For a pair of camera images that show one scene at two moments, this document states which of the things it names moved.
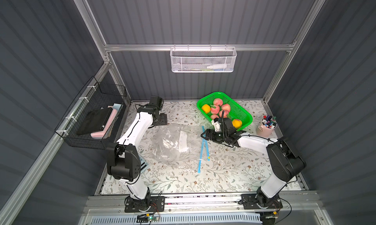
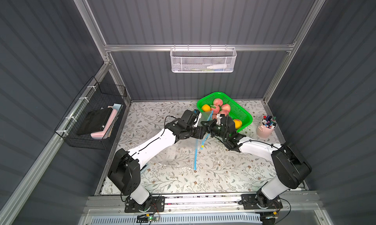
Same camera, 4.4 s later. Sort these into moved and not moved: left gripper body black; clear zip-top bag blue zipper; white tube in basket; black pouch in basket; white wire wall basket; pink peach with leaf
Moved: left gripper body black; clear zip-top bag blue zipper
Not moved: pink peach with leaf; white wire wall basket; white tube in basket; black pouch in basket
